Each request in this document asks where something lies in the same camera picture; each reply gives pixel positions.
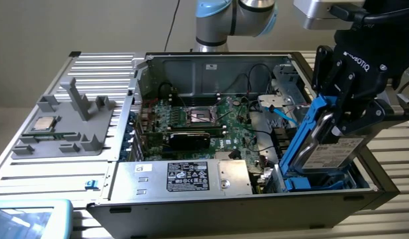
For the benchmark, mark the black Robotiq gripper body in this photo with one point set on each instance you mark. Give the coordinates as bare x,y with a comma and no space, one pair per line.
380,49

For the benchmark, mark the hard disk with blue carrier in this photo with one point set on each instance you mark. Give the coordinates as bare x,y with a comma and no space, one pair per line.
319,152

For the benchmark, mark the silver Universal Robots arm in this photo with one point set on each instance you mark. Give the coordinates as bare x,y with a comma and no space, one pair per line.
222,20

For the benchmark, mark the silver drive cage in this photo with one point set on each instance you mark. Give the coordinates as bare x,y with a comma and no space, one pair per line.
290,79

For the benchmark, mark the green motherboard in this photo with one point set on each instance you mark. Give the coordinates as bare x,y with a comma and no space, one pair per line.
238,124

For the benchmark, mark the CPU socket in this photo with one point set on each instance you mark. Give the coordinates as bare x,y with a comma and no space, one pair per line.
202,115

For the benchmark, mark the black graphics card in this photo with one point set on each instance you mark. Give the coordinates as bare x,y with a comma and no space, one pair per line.
190,142

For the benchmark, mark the black open PC case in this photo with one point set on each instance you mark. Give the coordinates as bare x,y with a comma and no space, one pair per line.
224,214

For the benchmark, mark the silver power supply unit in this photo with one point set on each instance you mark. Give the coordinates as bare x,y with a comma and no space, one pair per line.
151,179

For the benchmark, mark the silver case side panel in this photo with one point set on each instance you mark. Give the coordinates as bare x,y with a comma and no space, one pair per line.
91,74

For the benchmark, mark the blue panel latch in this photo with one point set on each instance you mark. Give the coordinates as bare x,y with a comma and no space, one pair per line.
91,185

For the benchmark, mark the grey parts rack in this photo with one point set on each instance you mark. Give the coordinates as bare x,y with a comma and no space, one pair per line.
59,147

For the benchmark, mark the silver CPU chip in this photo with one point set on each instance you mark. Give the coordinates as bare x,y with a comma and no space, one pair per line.
46,123

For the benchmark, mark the green RAM stick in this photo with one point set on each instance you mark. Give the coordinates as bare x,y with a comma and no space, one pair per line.
48,135

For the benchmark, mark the teach pendant with blue rim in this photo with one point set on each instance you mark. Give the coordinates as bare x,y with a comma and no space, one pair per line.
29,219

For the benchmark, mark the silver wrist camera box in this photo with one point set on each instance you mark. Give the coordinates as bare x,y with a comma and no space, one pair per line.
319,13

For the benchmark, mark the blue disk bay bracket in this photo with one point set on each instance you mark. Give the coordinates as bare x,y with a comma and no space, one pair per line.
296,184

